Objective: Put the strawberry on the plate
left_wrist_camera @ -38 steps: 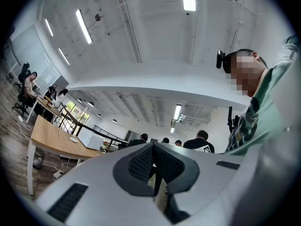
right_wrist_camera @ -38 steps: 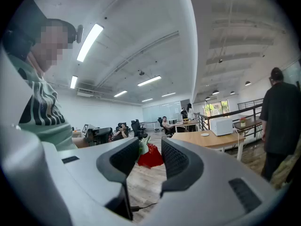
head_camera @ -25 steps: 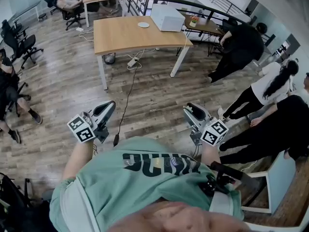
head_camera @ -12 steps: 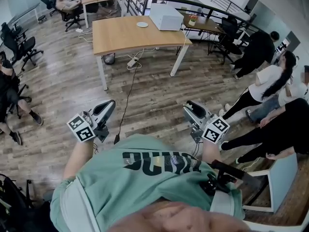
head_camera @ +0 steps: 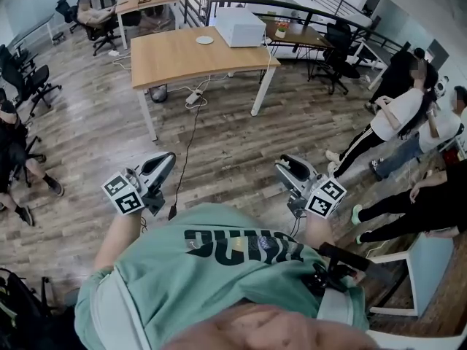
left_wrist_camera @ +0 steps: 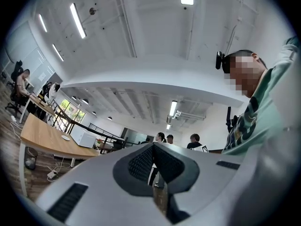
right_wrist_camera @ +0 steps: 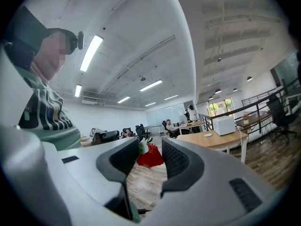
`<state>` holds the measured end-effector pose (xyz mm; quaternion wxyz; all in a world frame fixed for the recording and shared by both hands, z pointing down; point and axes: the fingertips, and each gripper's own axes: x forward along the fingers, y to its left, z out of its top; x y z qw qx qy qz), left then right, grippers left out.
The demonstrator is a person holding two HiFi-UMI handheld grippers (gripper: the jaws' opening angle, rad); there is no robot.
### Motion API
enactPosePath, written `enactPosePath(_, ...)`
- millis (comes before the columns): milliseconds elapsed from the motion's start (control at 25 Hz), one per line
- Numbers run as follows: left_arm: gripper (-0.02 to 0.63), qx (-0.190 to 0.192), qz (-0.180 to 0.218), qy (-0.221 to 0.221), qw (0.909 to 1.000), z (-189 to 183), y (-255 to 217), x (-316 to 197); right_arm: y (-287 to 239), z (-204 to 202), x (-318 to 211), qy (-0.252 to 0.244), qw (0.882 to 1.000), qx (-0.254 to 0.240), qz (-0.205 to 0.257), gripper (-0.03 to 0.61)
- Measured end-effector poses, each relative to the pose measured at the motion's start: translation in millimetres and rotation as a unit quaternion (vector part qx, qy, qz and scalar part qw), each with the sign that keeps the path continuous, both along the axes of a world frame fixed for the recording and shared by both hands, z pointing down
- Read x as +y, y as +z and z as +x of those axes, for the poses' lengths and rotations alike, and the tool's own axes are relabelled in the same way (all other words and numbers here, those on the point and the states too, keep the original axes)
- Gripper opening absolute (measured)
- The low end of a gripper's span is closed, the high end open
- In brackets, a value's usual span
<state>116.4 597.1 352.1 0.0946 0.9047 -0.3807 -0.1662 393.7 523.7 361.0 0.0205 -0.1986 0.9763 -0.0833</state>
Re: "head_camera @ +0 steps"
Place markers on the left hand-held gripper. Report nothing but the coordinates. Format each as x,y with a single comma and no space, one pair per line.
122,193

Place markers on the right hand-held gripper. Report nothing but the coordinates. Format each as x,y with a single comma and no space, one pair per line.
326,199

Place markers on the white round plate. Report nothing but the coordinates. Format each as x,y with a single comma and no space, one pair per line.
204,40

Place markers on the person's left forearm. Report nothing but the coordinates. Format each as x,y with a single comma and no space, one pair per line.
116,239

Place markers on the person's right forearm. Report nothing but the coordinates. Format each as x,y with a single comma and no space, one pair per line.
319,232

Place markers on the waste bin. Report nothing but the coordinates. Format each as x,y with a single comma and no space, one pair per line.
158,94

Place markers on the white power strip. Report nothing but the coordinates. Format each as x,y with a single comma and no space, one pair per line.
193,97

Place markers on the black chest harness device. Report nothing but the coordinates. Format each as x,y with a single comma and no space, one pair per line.
343,257

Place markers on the wooden table with white legs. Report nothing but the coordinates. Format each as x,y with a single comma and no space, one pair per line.
175,60

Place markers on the white power adapter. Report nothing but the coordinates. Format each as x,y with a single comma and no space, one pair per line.
114,53

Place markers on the green printed t-shirt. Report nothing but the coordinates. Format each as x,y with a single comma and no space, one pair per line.
219,279

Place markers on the black office chair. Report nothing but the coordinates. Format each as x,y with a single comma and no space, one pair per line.
11,58
337,46
98,36
22,82

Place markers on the dark wooden desk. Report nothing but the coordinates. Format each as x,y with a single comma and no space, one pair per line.
303,35

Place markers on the small potted plant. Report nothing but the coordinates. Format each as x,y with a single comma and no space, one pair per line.
280,32

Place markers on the white box appliance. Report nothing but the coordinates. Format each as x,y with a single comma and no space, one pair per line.
239,27

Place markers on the person's chin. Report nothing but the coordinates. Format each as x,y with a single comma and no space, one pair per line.
262,330

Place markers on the black round stool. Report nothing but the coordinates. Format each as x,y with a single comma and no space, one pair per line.
58,38

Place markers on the white framed blue panel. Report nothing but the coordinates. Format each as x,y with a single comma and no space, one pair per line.
430,268

